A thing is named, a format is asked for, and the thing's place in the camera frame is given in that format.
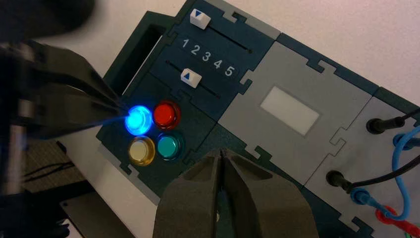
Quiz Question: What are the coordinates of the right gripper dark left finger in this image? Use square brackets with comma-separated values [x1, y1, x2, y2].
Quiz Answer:
[153, 149, 225, 238]

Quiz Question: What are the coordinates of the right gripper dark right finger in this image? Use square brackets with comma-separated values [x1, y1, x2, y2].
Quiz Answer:
[223, 149, 319, 238]

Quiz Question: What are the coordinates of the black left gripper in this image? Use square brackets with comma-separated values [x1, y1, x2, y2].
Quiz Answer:
[0, 40, 129, 198]

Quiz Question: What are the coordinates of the round blue push button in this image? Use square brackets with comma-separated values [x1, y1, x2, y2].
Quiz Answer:
[124, 105, 154, 136]

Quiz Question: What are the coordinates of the round green push button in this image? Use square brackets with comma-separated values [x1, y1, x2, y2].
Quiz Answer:
[156, 131, 185, 161]

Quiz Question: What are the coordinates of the round yellow push button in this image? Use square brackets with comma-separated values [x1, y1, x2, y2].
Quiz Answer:
[128, 135, 156, 167]

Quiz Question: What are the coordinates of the round red push button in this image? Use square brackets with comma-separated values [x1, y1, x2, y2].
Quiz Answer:
[153, 100, 182, 130]

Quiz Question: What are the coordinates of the grey metal plate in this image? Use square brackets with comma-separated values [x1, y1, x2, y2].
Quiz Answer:
[59, 192, 135, 238]

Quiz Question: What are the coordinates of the white rectangular display screen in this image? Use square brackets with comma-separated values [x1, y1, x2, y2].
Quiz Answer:
[260, 86, 320, 136]

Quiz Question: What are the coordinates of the white slider knob, up triangle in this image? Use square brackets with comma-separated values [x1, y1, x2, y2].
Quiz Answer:
[180, 68, 203, 89]

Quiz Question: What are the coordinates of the blue and grey task board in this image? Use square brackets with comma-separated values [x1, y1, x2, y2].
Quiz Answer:
[96, 0, 420, 238]

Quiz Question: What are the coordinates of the white slider knob, down triangle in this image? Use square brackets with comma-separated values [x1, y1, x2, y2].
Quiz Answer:
[189, 8, 211, 30]

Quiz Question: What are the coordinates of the black cable with plug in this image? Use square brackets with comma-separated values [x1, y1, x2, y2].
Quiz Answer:
[366, 108, 420, 135]
[325, 162, 420, 194]

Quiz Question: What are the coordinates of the blue cable with plug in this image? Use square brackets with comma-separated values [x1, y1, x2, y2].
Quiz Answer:
[350, 125, 420, 221]

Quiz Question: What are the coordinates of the red cable with plug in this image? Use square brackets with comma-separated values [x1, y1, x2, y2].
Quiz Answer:
[375, 206, 420, 236]

